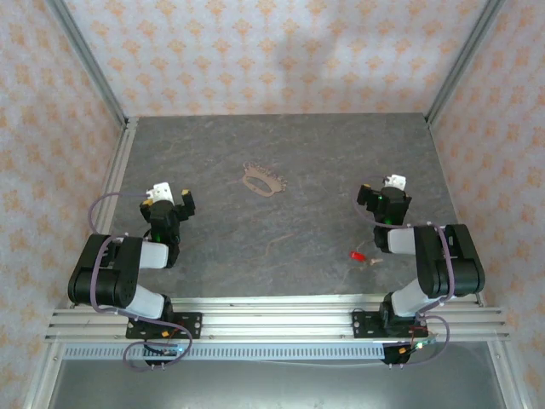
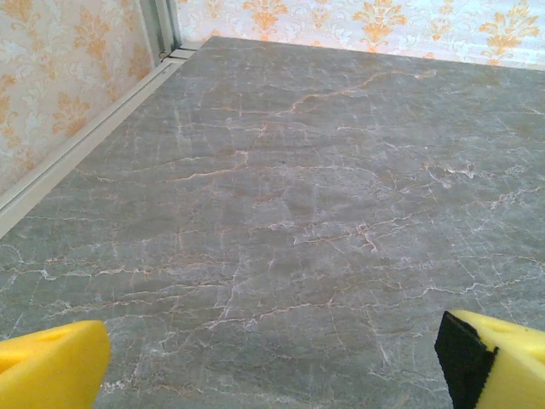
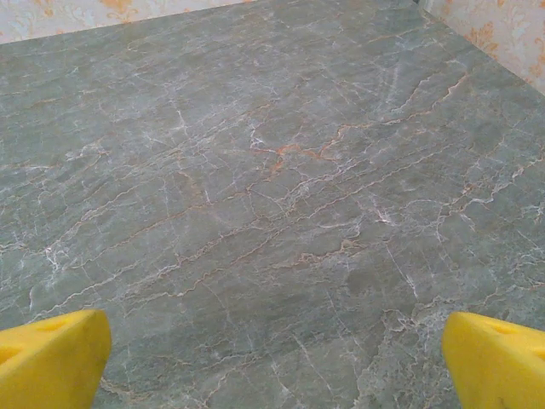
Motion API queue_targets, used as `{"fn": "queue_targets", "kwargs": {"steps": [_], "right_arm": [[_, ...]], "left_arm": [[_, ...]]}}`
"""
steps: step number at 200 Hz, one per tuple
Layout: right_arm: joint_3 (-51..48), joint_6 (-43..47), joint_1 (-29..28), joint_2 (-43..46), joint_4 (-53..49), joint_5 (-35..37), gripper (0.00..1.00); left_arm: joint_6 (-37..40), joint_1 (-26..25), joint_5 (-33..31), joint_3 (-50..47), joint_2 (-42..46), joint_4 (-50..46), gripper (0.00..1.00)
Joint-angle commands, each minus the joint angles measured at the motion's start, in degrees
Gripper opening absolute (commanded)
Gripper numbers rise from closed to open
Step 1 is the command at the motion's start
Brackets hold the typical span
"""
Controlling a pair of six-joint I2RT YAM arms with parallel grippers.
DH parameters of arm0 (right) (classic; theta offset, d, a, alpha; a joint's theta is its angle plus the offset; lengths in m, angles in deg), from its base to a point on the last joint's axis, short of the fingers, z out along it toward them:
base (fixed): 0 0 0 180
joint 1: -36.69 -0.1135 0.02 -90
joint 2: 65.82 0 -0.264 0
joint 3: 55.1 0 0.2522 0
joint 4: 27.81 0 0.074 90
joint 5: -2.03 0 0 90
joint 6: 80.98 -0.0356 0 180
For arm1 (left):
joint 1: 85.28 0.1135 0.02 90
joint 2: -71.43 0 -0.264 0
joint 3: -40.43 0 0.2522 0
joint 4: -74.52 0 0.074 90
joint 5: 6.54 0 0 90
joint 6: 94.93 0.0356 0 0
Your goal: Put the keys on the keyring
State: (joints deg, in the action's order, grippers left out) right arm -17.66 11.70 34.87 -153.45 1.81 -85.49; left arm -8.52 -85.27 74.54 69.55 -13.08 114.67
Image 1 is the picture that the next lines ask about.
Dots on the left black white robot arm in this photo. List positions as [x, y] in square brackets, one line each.
[106, 277]

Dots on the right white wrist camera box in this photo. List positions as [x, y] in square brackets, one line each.
[397, 181]

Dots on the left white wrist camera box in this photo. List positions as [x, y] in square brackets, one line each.
[162, 191]

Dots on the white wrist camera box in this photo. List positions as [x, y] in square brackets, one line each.
[397, 181]
[162, 191]

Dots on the aluminium corner post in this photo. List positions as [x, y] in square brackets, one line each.
[86, 55]
[467, 55]

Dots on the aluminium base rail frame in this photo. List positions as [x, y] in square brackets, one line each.
[277, 321]

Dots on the thin aluminium side rail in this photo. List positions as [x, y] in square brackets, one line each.
[434, 132]

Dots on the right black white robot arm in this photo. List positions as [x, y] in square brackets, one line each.
[447, 272]

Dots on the grey metal panel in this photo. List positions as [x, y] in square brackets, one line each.
[272, 387]

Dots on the aluminium lower frame bar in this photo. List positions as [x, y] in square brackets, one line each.
[44, 379]
[514, 392]

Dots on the small circuit board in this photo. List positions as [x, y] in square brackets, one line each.
[421, 344]
[170, 351]

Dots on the wide aluminium side rail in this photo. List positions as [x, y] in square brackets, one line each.
[121, 162]

